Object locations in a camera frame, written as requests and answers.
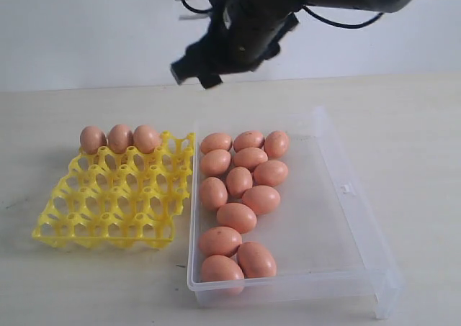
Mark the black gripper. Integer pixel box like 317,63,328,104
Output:
170,0,300,89

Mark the brown egg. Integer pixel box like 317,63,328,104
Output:
233,130,265,153
233,147,268,171
200,132,233,155
253,160,289,187
198,226,243,257
241,185,281,215
80,126,107,155
237,242,277,279
264,130,290,159
225,166,253,199
200,149,231,176
200,255,244,282
216,203,257,234
108,124,133,154
199,177,228,210
133,124,162,154

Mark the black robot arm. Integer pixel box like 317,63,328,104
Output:
171,0,410,89

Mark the yellow plastic egg tray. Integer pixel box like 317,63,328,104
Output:
32,131,195,250

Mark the clear plastic container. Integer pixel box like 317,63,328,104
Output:
187,107,403,319

